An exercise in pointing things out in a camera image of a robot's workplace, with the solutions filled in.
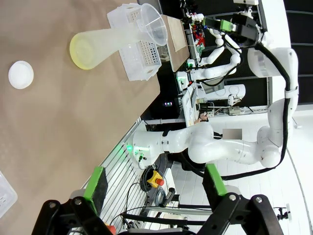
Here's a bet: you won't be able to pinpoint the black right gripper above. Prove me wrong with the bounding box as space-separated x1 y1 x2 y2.
204 14 260 47

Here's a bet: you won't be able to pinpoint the grey slatted table frame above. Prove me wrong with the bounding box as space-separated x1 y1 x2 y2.
82 117 150 235

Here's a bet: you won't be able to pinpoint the small black clamp mount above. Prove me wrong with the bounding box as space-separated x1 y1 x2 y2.
273 202 292 221

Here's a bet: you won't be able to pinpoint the black handheld controller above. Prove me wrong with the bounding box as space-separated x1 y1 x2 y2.
162 187 177 207

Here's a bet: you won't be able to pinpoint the white perforated plastic basket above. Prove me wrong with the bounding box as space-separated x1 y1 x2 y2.
107 2 162 82
0 170 19 216

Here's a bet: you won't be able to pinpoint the clear plastic funnel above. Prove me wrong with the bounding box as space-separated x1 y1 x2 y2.
136 2 170 47

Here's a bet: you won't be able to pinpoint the round white flask lid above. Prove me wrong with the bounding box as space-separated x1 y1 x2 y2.
8 60 35 90

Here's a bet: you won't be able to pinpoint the seated person at desk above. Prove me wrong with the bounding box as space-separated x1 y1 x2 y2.
194 110 243 141

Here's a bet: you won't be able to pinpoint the black coiled cables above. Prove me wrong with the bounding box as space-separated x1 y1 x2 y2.
139 165 177 209

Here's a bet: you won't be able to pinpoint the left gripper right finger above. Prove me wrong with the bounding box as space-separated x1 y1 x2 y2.
198 163 284 235

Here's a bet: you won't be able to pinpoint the brown background table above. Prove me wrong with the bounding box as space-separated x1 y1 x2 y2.
161 14 191 73

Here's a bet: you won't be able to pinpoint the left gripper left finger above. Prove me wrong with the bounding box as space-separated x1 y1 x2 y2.
31 166 115 235

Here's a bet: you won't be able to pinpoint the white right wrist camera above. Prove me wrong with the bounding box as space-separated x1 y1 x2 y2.
233 0 260 6

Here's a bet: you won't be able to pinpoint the translucent plastic conical flask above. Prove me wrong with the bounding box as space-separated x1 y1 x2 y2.
69 27 147 71

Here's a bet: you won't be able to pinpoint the yellow emergency stop button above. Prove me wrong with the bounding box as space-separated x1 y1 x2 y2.
146 170 165 189

